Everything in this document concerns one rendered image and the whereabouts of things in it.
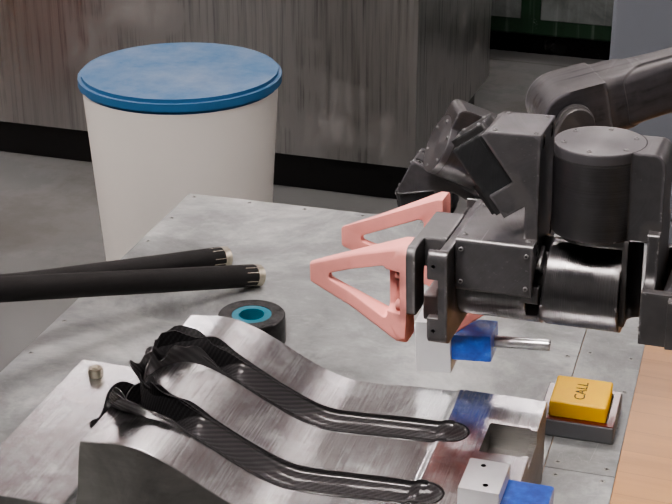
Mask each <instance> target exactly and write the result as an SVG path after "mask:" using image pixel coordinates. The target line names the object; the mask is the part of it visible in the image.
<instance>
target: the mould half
mask: <svg viewBox="0 0 672 504"><path fill-rule="evenodd" d="M182 325H183V326H187V327H189V328H195V329H197V330H199V331H201V332H202V333H203V334H204V335H205V336H206V337H207V336H214V337H218V338H220V339H222V340H223V341H224V342H225V343H227V344H228V345H229V346H230V347H231V348H232V349H234V350H235V351H236V352H237V353H239V354H240V355H241V356H243V357H244V358H245V359H247V360H248V361H250V362H251V363H253V364H254V365H256V366H257V367H258V368H260V369H261V370H263V371H264V372H266V373H267V374H269V375H270V376H272V377H274V378H275V379H277V380H278V381H280V382H282V383H283V384H285V385H286V386H288V387H290V388H291V389H293V390H295V391H296V392H298V393H300V394H301V395H303V396H305V397H307V398H309V399H311V400H313V401H315V402H317V403H320V404H322V405H325V406H328V407H331V408H335V409H340V410H347V411H355V412H364V413H373V414H383V415H395V416H406V417H415V418H423V419H430V420H437V421H444V420H454V422H457V423H460V424H463V425H465V426H466V427H467V428H468V429H469V435H468V437H467V438H466V439H464V440H461V441H456V442H446V441H445V442H443V441H435V442H426V441H418V440H410V439H401V438H392V437H382V436H372V435H362V434H353V433H345V432H337V431H331V430H325V429H321V428H318V427H315V426H312V425H309V424H307V423H305V422H302V421H300V420H298V419H296V418H294V417H292V416H291V415H289V414H287V413H285V412H284V411H282V410H280V409H279V408H277V407H275V406H274V405H272V404H270V403H269V402H267V401H266V400H264V399H263V398H261V397H259V396H258V395H256V394H255V393H253V392H252V391H250V390H248V389H247V388H245V387H244V386H242V385H240V384H239V383H237V382H235V381H234V380H232V379H230V378H229V377H227V376H225V375H223V374H221V373H219V372H217V371H215V370H213V369H210V368H208V367H206V366H203V365H200V364H196V363H191V362H180V363H174V364H170V365H167V366H164V367H162V368H159V369H157V370H156V371H154V372H153V373H151V374H150V375H148V376H147V377H146V379H145V381H146V382H147V381H148V380H149V379H150V378H151V377H152V376H154V377H155V378H156V381H157V384H160V385H162V386H163V387H164V388H166V389H167V390H168V391H169V392H170V393H172V394H173V395H175V396H177V397H180V398H184V399H188V400H190V401H192V402H194V403H195V404H197V405H198V406H200V407H201V408H202V409H203V410H204V411H206V412H207V413H208V414H209V415H211V416H212V417H213V418H215V419H216V420H218V421H219V422H221V423H222V424H224V425H225V426H227V427H228V428H230V429H231V430H233V431H235V432H236V433H238V434H239V435H241V436H242V437H244V438H246V439H247V440H249V441H251V442H252V443H254V444H256V445H257V446H259V447H261V448H263V449H264V450H266V451H268V452H270V453H272V454H274V455H276V456H278V457H280V458H282V459H284V460H287V461H289V462H292V463H295V464H298V465H302V466H307V467H314V468H321V469H328V470H336V471H343V472H351V473H360V474H369V475H378V476H386V477H393V478H400V479H406V480H418V479H425V480H428V482H432V483H435V484H437V485H439V486H440V487H441V488H442V489H443V491H444V496H443V498H442V499H441V500H440V501H439V502H436V503H433V504H457V495H458V486H459V484H460V481H461V479H462V476H463V474H464V472H465V469H466V467H467V465H468V462H469V460H470V458H476V459H482V460H488V461H494V462H501V463H507V464H510V480H516V481H522V482H528V483H534V484H541V481H542V472H543V457H544V442H545V427H546V412H547V402H546V401H540V400H533V399H526V398H519V397H512V396H505V395H498V394H491V393H484V392H477V391H470V390H463V389H460V390H457V391H451V390H444V389H435V388H425V387H414V386H403V385H392V384H382V383H373V382H365V381H358V380H353V379H349V378H346V377H343V376H340V375H338V374H336V373H333V372H331V371H329V370H327V369H325V368H323V367H321V366H320V365H318V364H316V363H314V362H313V361H311V360H309V359H308V358H306V357H304V356H303V355H301V354H300V353H298V352H296V351H295V350H293V349H292V348H290V347H289V346H287V345H285V344H284V343H282V342H281V341H279V340H277V339H276V338H274V337H272V336H271V335H269V334H267V333H266V332H264V331H262V330H260V329H258V328H256V327H254V326H252V325H250V324H248V323H245V322H243V321H240V320H237V319H233V318H229V317H223V316H202V315H190V316H189V317H188V319H187V320H186V321H185V322H184V323H183V324H182ZM94 364H99V365H101V366H103V372H104V375H103V377H101V378H99V379H91V378H90V377H89V376H88V367H89V366H91V365H94ZM121 381H126V382H129V383H132V384H134V385H135V384H136V383H140V380H139V379H138V377H137V376H136V374H135V373H134V371H133V370H132V368H131V367H129V366H123V365H116V364H109V363H102V362H96V361H89V360H82V361H81V362H80V363H79V364H78V365H77V366H76V367H75V368H74V369H73V370H72V371H71V372H70V373H69V374H68V375H67V376H66V377H65V378H64V380H63V381H62V382H61V383H60V384H59V385H58V386H57V387H56V388H55V389H54V390H53V391H52V392H51V393H50V394H49V395H48V396H47V397H46V398H45V399H44V400H43V401H42V402H41V403H40V404H39V405H38V406H37V407H36V408H35V410H34V411H33V412H32V413H31V414H30V415H29V416H28V417H27V418H26V419H25V420H24V421H23V422H22V423H21V424H20V425H19V426H18V427H17V428H16V429H15V430H14V431H13V432H12V433H11V434H10V435H9V436H8V437H7V439H6V440H5V441H4V442H3V443H2V444H1V445H0V504H393V503H386V502H379V501H371V500H362V499H354V498H345V497H336V496H327V495H319V494H311V493H304V492H298V491H292V490H288V489H284V488H281V487H278V486H276V485H273V484H271V483H268V482H266V481H264V480H262V479H260V478H258V477H256V476H254V475H253V474H251V473H249V472H247V471H246V470H244V469H242V468H241V467H239V466H237V465H236V464H234V463H233V462H231V461H229V460H228V459H226V458H225V457H223V456H221V455H220V454H218V453H217V452H215V451H214V450H212V449H211V448H209V447H208V446H206V445H204V444H203V443H201V442H200V441H198V440H196V439H195V438H193V437H191V436H189V435H188V434H186V433H184V432H182V431H180V430H178V429H176V428H174V427H172V426H170V425H168V424H166V423H163V422H160V421H157V420H154V419H150V418H146V417H143V416H137V415H133V414H129V413H123V412H121V411H119V410H117V409H115V408H112V407H110V408H109V409H108V410H107V411H106V412H105V413H104V415H103V416H102V417H101V418H100V419H99V420H98V421H97V423H96V424H95V425H94V426H93V427H92V428H90V424H89V423H90V421H91V420H93V419H97V418H99V416H100V414H101V412H102V409H103V406H104V403H105V399H106V396H107V393H108V391H109V389H110V388H111V387H112V386H113V385H114V384H116V383H117V382H121ZM490 423H496V424H503V425H509V426H516V427H523V428H529V429H531V430H532V431H537V445H536V448H535V451H534V454H533V457H532V460H531V463H530V466H529V470H528V464H529V457H526V456H522V457H515V456H508V455H502V454H495V453H489V452H482V451H479V450H480V448H481V445H482V443H483V440H484V438H485V435H486V433H487V430H488V427H489V425H490Z"/></svg>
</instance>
